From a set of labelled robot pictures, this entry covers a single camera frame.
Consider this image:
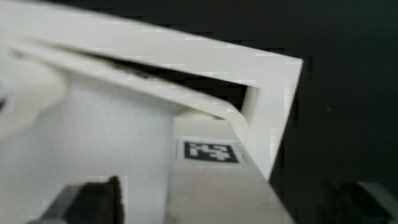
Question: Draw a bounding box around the white desk leg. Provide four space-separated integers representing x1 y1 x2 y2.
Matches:
0 51 67 140
163 109 294 224

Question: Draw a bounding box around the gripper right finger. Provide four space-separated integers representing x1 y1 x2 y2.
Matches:
317 180 398 224

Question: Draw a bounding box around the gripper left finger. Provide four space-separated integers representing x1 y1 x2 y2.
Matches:
28 176 124 224

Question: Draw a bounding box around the white desk top tray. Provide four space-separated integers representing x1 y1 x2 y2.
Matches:
0 36 207 224

